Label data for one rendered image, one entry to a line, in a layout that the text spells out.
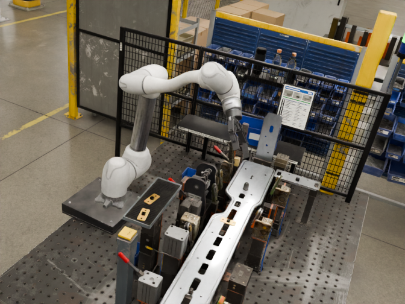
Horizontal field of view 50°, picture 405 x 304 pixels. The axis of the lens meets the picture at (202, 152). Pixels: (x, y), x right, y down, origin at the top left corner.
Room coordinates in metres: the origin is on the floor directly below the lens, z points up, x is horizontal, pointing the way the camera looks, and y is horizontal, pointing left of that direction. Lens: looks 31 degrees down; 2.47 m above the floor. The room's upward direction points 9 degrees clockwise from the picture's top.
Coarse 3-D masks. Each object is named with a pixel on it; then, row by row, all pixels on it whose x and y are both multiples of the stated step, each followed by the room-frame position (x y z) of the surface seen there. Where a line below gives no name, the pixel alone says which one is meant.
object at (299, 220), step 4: (312, 192) 2.29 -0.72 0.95; (316, 192) 2.28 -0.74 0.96; (312, 196) 2.29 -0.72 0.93; (308, 200) 2.29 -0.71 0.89; (312, 200) 2.29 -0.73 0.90; (308, 204) 2.29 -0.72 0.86; (312, 204) 2.28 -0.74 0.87; (304, 208) 2.29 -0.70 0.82; (308, 208) 2.29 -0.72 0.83; (304, 212) 2.29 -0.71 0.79; (308, 212) 2.29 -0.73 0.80; (304, 216) 2.29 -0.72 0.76; (308, 216) 2.28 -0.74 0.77; (296, 220) 2.31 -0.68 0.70; (300, 220) 2.31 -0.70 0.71; (304, 220) 2.29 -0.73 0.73; (308, 220) 2.33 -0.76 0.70; (304, 224) 2.28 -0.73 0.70; (308, 224) 2.28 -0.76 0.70
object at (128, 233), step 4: (124, 228) 1.46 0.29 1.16; (128, 228) 1.47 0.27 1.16; (120, 232) 1.43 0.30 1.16; (124, 232) 1.44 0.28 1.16; (128, 232) 1.44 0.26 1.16; (132, 232) 1.44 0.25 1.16; (136, 232) 1.46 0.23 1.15; (120, 236) 1.42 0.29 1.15; (124, 236) 1.41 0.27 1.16; (128, 236) 1.42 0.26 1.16; (132, 236) 1.42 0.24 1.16
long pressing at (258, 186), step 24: (240, 168) 2.36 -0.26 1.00; (264, 168) 2.41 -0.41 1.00; (240, 192) 2.10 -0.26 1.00; (264, 192) 2.14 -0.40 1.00; (216, 216) 1.85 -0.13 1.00; (240, 216) 1.88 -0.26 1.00; (192, 264) 1.47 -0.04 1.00; (216, 264) 1.50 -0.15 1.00; (168, 288) 1.31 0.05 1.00; (216, 288) 1.36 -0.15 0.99
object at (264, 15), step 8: (248, 0) 7.42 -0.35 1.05; (216, 8) 6.46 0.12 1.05; (224, 8) 6.54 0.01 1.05; (232, 8) 6.62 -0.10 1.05; (240, 8) 6.72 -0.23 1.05; (248, 8) 6.79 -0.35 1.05; (256, 8) 6.88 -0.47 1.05; (264, 8) 6.97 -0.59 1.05; (248, 16) 6.59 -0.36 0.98; (256, 16) 6.61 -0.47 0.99; (264, 16) 6.56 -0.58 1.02; (272, 16) 6.53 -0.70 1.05; (280, 16) 6.65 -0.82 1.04; (272, 24) 6.50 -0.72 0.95; (280, 24) 6.72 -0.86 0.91
